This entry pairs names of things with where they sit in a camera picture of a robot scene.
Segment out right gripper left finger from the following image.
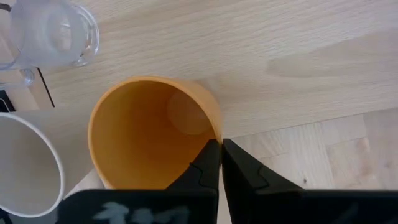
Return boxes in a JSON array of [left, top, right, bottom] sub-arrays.
[[57, 139, 222, 224]]

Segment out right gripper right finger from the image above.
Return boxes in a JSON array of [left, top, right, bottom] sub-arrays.
[[221, 139, 398, 224]]

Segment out orange plastic cup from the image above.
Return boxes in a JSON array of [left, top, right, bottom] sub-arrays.
[[88, 75, 223, 190]]

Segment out beige paper cup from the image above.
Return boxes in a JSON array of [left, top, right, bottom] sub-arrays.
[[0, 107, 95, 218]]

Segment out small clear glass cup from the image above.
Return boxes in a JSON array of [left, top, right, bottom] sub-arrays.
[[0, 0, 101, 88]]

